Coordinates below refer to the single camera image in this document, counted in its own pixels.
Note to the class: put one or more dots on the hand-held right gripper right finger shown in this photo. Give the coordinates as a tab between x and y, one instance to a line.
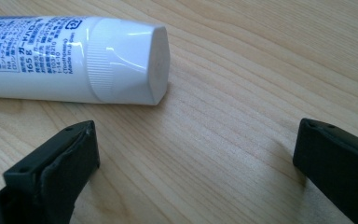
338	165

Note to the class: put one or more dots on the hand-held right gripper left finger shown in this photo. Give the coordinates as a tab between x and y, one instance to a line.
59	174

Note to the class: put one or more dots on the white toothpaste tube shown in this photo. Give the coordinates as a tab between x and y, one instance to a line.
74	62

